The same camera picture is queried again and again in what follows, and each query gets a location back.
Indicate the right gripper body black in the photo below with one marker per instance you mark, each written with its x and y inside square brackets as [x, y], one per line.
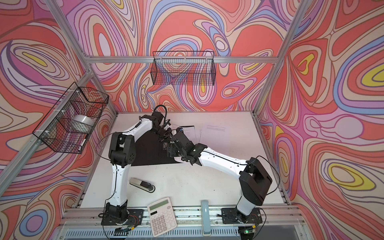
[182, 152]

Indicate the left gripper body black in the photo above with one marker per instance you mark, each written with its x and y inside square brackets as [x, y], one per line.
[163, 134]

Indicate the printed paper sheets stack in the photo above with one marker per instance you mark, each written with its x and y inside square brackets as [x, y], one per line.
[208, 134]

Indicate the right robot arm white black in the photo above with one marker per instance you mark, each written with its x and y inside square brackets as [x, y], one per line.
[254, 179]

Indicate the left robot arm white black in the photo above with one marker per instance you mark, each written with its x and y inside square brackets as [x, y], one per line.
[122, 153]

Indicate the black grey stapler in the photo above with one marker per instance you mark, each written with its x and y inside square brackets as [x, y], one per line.
[143, 185]

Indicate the silver tape roll in basket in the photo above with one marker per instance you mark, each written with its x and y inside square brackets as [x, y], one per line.
[82, 124]

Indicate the white desk calculator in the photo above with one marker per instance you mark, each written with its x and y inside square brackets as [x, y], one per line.
[162, 217]

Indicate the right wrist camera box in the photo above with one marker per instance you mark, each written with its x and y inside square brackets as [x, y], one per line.
[179, 130]

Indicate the black wire basket back wall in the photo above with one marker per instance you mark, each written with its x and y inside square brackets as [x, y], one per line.
[183, 68]

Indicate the black wire basket wall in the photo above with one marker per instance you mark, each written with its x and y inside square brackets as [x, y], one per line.
[183, 68]
[57, 133]

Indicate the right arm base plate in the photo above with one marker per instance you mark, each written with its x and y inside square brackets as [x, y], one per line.
[233, 216]

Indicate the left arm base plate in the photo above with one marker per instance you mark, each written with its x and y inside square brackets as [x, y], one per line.
[130, 218]

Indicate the black wire basket left wall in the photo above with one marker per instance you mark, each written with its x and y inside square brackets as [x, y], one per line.
[57, 133]

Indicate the aluminium frame rail front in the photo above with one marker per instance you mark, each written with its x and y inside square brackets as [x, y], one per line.
[280, 222]

